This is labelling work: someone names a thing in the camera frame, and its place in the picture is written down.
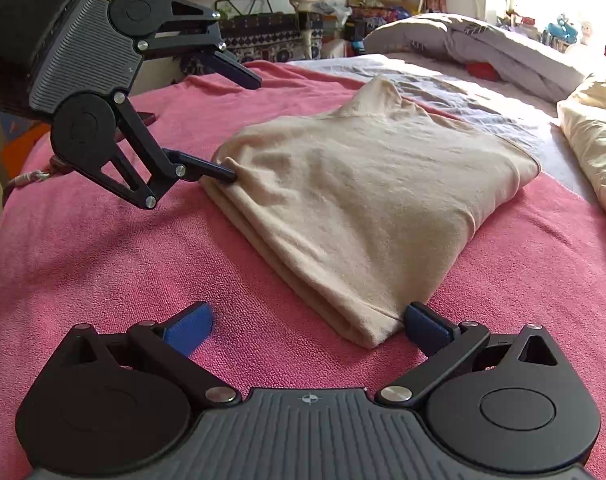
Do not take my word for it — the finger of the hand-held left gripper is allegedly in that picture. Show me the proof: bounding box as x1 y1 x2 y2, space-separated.
72 91 237 210
137 0 264 92

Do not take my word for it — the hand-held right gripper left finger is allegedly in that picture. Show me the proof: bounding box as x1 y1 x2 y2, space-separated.
62 301 242 406

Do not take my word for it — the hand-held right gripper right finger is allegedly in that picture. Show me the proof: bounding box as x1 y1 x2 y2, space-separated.
375 301 560 407

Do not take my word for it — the beige t-shirt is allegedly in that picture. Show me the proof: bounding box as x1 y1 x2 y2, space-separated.
199 74 541 350

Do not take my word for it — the pink blanket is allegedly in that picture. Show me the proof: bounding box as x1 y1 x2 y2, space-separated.
0 60 606 480

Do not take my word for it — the orange object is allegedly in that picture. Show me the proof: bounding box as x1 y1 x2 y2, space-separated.
0 122 51 168

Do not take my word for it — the colourful desk clutter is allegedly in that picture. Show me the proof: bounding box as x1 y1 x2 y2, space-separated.
333 0 419 56

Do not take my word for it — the red object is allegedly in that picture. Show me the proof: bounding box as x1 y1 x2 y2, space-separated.
464 60 500 82

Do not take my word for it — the grey leaf print quilt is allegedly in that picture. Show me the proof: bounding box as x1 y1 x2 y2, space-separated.
362 12 606 105

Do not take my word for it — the cream quilt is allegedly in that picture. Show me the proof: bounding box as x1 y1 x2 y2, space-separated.
555 72 606 236

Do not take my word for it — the blue toy figure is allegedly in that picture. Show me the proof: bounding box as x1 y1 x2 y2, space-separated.
545 12 581 46

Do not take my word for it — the braided cord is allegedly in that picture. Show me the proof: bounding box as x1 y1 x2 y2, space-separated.
3 156 71 196

